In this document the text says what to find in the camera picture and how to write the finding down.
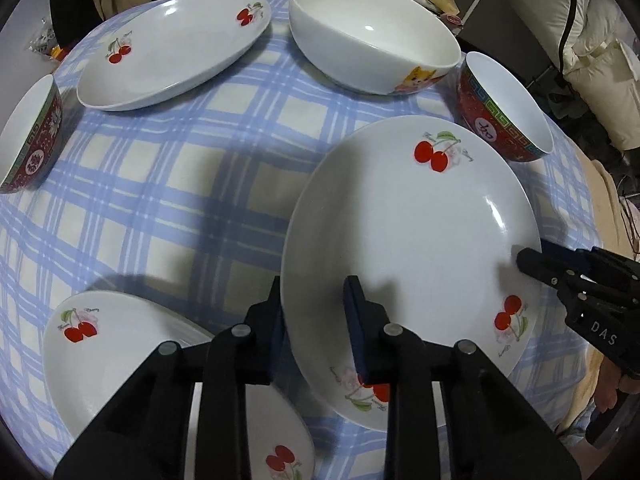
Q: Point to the red patterned bowl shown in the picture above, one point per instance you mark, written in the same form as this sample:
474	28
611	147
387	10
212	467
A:
30	125
505	100

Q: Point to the person's right hand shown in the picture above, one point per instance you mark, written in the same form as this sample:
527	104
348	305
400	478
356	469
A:
611	385

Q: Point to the cherry print white plate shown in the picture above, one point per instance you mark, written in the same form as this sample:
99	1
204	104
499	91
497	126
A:
175	55
100	360
400	235

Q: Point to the large white cartoon print bowl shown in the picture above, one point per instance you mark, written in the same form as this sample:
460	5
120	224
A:
360	25

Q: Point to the blue plaid cloth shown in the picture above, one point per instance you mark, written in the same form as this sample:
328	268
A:
200	185

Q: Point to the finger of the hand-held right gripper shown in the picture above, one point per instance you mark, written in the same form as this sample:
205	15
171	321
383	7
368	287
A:
532	262
570	252

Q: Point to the snack packet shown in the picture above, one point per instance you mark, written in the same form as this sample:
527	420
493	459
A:
45	37

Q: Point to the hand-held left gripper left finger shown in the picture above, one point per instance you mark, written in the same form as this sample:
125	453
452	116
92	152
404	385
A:
277	320

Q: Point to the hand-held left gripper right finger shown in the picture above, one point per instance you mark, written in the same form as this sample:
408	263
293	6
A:
355	320

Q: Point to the white puffy jacket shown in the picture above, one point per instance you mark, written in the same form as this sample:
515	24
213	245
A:
590	20

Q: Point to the pink round container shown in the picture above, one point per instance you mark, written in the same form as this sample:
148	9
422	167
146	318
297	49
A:
453	18

